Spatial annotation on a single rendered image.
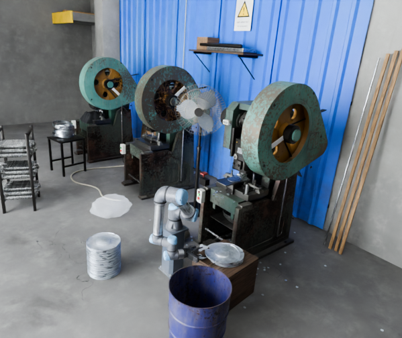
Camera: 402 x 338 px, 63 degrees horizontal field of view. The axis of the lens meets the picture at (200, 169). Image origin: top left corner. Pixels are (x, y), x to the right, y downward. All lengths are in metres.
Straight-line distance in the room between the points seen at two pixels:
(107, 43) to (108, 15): 0.55
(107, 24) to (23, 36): 2.09
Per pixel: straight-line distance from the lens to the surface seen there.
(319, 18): 4.08
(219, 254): 2.72
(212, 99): 3.68
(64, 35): 9.06
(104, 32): 7.62
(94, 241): 3.07
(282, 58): 4.30
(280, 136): 2.80
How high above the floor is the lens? 1.92
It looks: 20 degrees down
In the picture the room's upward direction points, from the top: 4 degrees clockwise
